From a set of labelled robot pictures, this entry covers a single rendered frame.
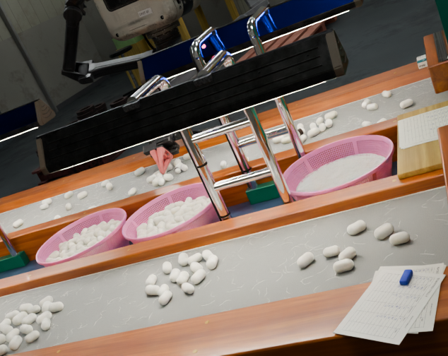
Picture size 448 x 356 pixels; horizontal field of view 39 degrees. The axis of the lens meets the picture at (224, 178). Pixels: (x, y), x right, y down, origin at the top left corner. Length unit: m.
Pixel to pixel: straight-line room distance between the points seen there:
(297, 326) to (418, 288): 0.18
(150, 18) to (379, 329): 1.73
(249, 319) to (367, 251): 0.25
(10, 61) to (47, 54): 0.77
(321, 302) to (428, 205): 0.32
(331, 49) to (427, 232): 0.35
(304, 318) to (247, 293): 0.20
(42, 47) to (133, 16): 8.05
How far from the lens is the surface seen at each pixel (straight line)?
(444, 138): 1.15
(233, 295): 1.16
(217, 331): 1.04
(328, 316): 0.96
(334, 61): 1.04
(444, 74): 1.57
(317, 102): 1.95
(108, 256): 1.52
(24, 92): 9.96
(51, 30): 10.72
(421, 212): 1.19
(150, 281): 1.32
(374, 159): 1.49
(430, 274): 0.97
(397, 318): 0.91
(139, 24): 2.43
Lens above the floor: 1.30
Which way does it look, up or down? 19 degrees down
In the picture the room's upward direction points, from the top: 24 degrees counter-clockwise
